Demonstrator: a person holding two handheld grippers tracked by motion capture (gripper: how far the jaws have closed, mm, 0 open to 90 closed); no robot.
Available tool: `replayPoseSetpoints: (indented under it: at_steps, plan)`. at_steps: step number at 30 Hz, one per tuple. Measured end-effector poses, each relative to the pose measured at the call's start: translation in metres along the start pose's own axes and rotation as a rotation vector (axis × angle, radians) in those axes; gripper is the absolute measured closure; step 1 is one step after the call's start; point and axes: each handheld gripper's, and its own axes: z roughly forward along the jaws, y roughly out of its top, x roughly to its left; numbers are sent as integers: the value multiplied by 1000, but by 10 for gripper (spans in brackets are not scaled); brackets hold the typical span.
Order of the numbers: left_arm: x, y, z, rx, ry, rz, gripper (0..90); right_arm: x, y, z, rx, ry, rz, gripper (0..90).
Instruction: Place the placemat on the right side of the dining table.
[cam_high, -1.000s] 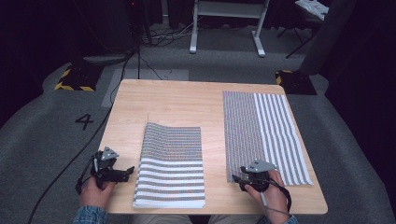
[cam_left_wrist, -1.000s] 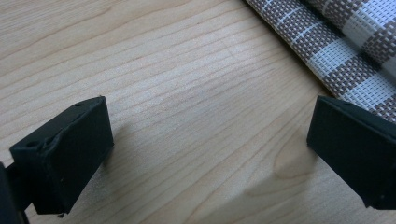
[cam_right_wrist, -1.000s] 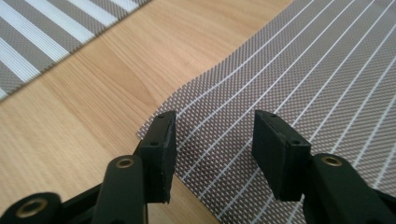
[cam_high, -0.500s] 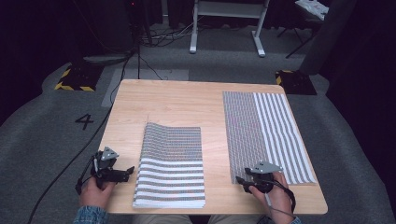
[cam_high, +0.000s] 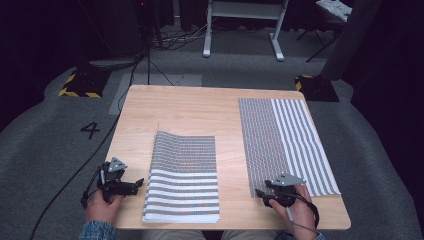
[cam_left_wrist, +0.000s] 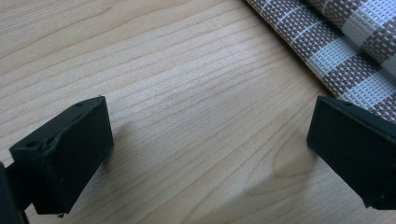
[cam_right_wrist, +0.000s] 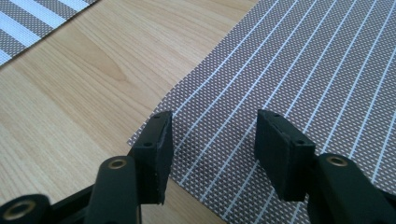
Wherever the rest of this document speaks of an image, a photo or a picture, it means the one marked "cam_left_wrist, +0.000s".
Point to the brown white striped woven placemat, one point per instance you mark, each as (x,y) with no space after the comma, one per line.
(339,46)

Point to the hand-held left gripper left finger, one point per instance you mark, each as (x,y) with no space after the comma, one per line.
(68,158)

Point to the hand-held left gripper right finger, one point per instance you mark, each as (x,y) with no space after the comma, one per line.
(358,152)

